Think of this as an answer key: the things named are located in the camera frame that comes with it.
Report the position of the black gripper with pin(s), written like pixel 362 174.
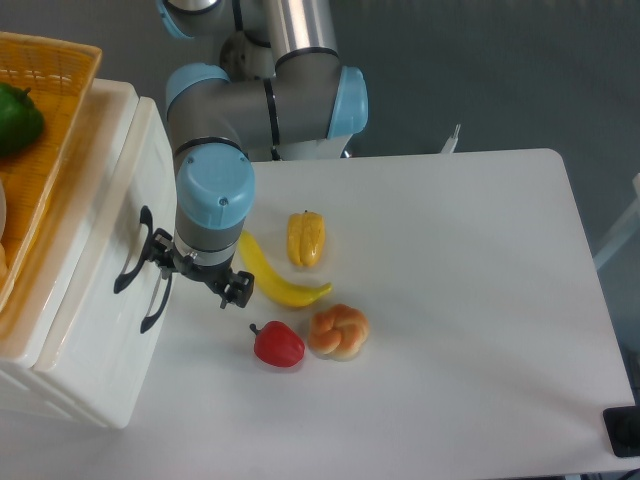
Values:
pixel 233 288

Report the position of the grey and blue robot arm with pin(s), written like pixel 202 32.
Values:
pixel 214 121

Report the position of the white drawer cabinet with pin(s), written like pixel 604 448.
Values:
pixel 92 153

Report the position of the yellow banana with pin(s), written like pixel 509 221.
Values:
pixel 275 287

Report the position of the red bell pepper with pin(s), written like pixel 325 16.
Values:
pixel 277 345

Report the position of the yellow bell pepper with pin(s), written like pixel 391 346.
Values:
pixel 306 237

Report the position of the knotted bread roll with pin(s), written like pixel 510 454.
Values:
pixel 339 332

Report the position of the green bell pepper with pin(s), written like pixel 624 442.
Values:
pixel 22 123

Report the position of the orange woven basket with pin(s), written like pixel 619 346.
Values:
pixel 59 74

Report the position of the black device at table corner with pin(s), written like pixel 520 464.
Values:
pixel 622 426

